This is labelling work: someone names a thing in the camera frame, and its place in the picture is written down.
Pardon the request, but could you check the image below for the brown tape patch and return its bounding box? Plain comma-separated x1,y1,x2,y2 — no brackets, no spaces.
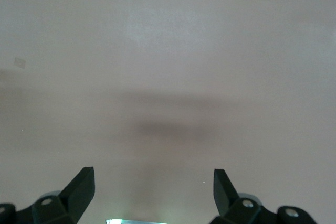
13,57,27,69

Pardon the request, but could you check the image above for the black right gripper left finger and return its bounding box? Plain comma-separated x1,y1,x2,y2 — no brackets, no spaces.
0,166,95,224

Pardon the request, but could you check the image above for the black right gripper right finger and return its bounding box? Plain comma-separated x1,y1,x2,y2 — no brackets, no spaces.
209,168,320,224

